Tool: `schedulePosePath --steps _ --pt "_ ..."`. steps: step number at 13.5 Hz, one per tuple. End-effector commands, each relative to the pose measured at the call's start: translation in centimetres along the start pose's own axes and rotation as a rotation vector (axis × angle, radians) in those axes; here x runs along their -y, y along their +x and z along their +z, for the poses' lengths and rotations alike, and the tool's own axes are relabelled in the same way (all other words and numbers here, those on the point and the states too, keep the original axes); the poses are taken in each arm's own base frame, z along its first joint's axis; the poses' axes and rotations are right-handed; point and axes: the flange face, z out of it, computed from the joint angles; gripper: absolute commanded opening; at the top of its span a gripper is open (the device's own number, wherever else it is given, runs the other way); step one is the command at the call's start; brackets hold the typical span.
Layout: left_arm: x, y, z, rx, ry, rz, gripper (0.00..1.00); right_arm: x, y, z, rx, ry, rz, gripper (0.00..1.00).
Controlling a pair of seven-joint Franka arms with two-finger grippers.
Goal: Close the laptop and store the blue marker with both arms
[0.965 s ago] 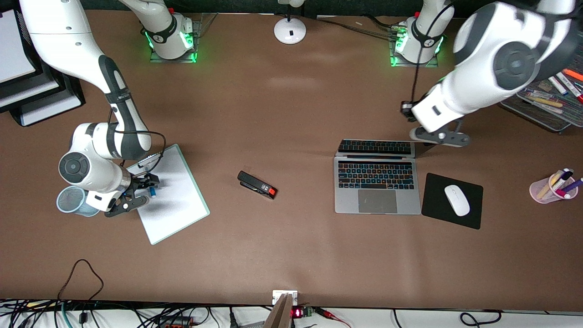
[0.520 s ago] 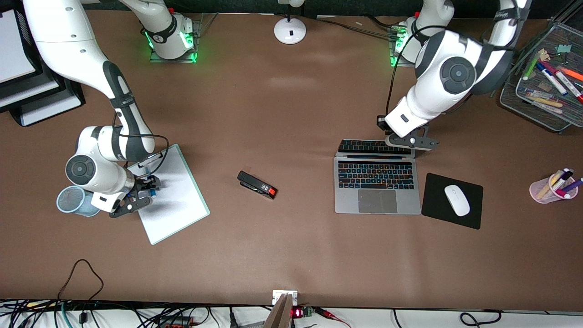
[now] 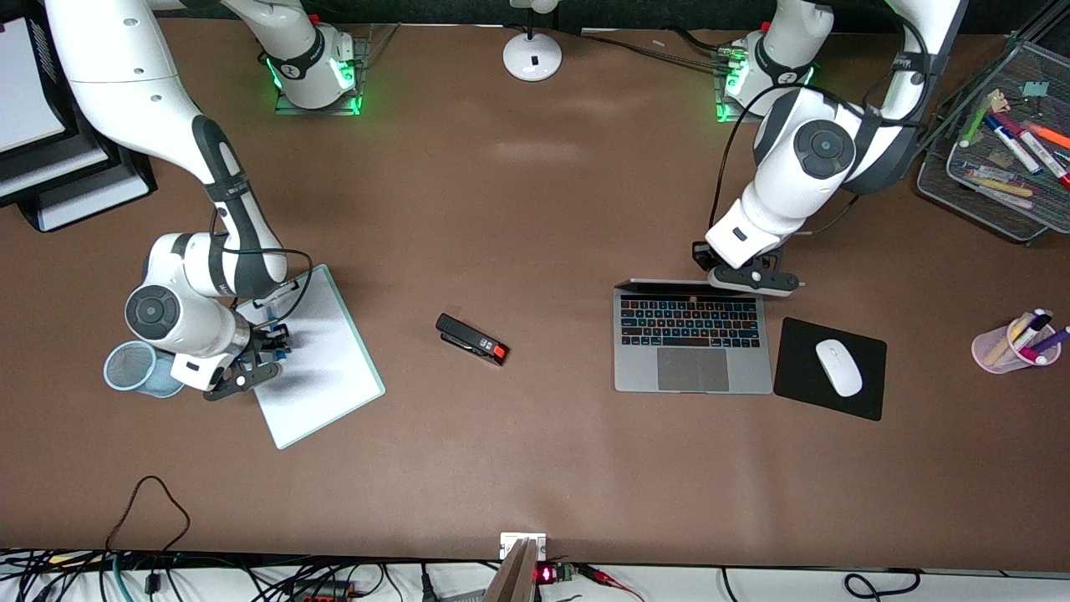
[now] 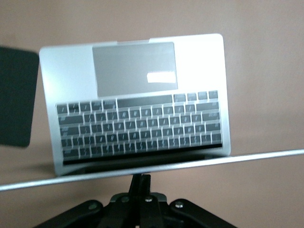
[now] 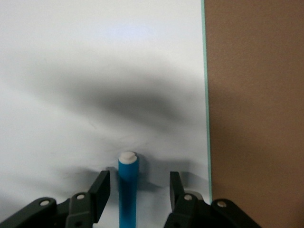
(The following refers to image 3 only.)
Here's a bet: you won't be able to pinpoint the silver laptop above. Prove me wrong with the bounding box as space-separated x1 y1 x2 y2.
614 278 805 395

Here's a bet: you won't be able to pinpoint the green marker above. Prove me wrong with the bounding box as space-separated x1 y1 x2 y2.
959 90 1001 150

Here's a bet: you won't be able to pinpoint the white marker black cap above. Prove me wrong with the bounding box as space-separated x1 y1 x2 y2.
1011 309 1056 352

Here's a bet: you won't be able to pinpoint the white marker red cap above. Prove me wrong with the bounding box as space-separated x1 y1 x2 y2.
995 109 1070 190

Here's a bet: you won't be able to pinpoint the purple marker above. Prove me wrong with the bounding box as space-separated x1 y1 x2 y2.
1032 326 1070 362

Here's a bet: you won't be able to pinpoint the blank white paper sheet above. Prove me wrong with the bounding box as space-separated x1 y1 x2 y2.
242 269 381 446

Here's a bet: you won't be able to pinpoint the mint green clipboard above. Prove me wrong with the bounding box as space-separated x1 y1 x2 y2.
237 264 386 451

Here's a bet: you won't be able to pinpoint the light blue mesh pen cup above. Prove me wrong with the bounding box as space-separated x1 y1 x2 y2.
104 340 186 399

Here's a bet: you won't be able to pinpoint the black mouse pad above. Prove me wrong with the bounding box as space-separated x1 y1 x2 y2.
773 316 888 422

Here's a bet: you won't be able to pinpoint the white computer mouse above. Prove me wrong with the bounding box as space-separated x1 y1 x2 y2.
815 339 864 398

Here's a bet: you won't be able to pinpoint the black stapler red tip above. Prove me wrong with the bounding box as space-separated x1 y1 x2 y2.
436 314 510 366

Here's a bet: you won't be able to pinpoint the black stacked paper tray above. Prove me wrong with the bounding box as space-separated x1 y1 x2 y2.
0 0 158 234

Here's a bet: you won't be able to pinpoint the orange power strip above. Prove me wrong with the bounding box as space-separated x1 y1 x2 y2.
288 581 356 602

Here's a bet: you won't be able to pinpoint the white round stand base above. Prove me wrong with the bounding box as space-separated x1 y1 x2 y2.
502 0 563 82

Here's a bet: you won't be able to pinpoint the pink mesh pen cup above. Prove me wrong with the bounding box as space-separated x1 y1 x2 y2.
972 316 1062 374

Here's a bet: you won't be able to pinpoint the cream yellow pen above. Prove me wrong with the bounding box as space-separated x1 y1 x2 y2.
985 318 1031 366

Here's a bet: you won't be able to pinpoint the orange highlighter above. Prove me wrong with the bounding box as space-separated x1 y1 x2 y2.
1023 121 1070 152

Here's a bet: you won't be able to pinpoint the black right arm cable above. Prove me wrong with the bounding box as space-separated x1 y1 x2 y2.
209 207 315 327

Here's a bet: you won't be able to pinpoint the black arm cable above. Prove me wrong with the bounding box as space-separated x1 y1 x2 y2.
209 207 315 327
716 0 930 241

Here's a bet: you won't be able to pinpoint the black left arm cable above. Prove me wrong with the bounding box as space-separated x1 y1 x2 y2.
716 0 930 241

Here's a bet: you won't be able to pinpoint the clear arm base plate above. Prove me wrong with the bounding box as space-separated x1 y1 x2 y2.
715 46 808 125
274 23 400 116

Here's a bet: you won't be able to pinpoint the brown braided cable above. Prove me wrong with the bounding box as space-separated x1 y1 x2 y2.
106 475 191 554

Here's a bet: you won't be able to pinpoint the black cable bundle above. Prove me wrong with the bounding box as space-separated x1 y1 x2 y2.
577 29 730 72

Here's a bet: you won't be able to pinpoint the tangled black cables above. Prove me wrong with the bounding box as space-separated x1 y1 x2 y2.
0 548 252 602

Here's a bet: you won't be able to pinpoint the black wire mesh desk tray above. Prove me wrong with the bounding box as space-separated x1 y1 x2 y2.
917 33 1070 246

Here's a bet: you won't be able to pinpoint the wooden camera mount bar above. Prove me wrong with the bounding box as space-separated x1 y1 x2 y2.
483 538 539 602

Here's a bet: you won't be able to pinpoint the red wire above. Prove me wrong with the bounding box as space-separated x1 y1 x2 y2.
575 564 646 602

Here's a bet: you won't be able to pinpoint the black looped cable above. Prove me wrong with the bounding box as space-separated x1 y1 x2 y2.
843 569 922 601

